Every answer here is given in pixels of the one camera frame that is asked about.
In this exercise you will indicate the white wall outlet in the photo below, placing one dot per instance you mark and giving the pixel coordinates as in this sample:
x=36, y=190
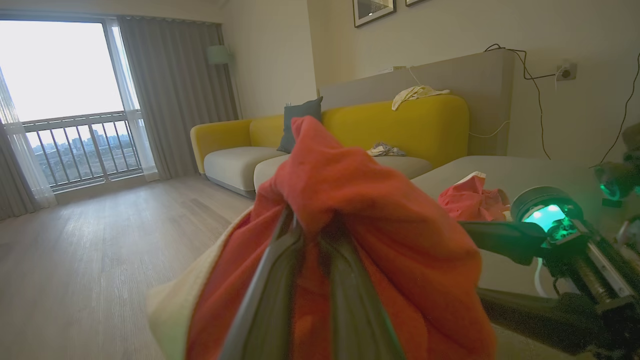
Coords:
x=566, y=70

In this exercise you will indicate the grey heavy curtain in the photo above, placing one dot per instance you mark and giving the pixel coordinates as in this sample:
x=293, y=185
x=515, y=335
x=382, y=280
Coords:
x=175, y=100

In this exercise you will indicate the small framed wall picture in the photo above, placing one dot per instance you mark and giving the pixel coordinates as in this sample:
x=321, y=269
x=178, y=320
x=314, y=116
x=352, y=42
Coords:
x=416, y=2

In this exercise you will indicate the large framed wall picture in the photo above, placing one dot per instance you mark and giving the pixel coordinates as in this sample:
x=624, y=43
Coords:
x=374, y=11

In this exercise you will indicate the pale green floor lamp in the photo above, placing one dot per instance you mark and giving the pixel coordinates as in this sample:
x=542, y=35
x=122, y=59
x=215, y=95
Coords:
x=218, y=55

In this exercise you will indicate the light grey seat cushion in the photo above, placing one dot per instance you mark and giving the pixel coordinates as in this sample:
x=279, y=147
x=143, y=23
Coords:
x=405, y=166
x=235, y=165

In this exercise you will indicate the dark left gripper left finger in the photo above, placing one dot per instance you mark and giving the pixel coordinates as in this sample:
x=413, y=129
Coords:
x=272, y=300

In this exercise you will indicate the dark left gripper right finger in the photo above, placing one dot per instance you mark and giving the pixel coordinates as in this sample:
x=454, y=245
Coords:
x=350, y=305

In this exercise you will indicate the grey balcony railing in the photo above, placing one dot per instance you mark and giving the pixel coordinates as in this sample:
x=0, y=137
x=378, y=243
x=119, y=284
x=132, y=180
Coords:
x=85, y=150

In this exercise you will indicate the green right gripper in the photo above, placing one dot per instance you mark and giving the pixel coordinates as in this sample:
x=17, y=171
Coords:
x=600, y=280

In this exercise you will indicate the yellow sofa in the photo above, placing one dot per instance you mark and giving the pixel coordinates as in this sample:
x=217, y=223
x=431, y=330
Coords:
x=400, y=125

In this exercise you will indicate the dark grey throw pillow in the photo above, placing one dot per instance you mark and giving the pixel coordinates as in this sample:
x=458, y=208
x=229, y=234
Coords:
x=300, y=120

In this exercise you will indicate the grey patterned crumpled cloth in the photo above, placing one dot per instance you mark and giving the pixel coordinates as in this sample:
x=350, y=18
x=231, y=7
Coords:
x=385, y=149

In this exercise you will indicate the cream crumpled cloth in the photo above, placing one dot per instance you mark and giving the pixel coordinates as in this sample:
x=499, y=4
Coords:
x=417, y=93

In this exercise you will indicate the white power strip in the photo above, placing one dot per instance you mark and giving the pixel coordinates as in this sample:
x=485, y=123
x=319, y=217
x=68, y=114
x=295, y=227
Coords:
x=395, y=69

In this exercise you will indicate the red garment with white trim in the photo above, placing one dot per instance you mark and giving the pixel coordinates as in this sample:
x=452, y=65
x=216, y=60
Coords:
x=470, y=202
x=390, y=215

